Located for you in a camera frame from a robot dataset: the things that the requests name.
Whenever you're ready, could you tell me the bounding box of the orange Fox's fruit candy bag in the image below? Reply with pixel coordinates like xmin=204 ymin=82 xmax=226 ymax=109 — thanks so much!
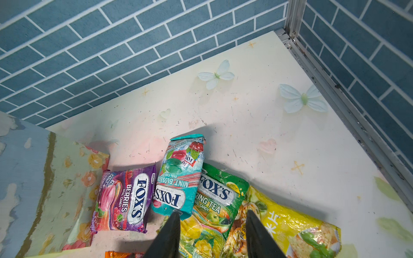
xmin=105 ymin=251 xmax=144 ymax=258

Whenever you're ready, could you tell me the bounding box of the yellow-green snack packet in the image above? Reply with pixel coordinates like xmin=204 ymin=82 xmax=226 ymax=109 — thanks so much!
xmin=220 ymin=186 xmax=342 ymax=258

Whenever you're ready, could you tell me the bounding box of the floral paper gift bag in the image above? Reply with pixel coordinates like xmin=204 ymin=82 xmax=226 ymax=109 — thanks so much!
xmin=1 ymin=113 xmax=109 ymax=258

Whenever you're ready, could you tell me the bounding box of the teal Fox's candy bag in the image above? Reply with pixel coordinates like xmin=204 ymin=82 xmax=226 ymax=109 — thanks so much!
xmin=152 ymin=134 xmax=205 ymax=219

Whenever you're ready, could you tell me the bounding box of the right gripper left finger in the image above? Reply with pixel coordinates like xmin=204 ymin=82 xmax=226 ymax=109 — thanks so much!
xmin=143 ymin=211 xmax=181 ymax=258

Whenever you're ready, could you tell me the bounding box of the floral table mat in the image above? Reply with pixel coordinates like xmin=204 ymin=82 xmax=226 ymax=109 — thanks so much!
xmin=49 ymin=32 xmax=413 ymax=258

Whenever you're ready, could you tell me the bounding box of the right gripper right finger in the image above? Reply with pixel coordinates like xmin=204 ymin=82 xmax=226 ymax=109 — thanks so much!
xmin=246 ymin=210 xmax=286 ymax=258

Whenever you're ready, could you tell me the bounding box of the purple Fox's Berries candy bag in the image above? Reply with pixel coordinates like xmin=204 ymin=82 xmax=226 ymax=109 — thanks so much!
xmin=90 ymin=164 xmax=157 ymax=234

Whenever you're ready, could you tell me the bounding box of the green Fox's Spring Tea candy bag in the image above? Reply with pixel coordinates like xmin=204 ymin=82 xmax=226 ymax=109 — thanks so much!
xmin=156 ymin=162 xmax=251 ymax=258

